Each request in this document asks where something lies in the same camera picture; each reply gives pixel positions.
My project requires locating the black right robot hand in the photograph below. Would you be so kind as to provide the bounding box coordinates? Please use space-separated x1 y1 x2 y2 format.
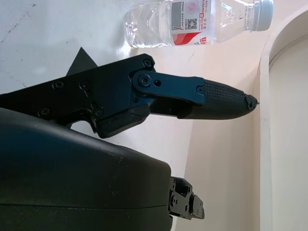
0 53 259 231

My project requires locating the clear plastic water bottle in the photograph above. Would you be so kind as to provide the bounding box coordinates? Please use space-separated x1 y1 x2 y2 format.
124 0 274 49

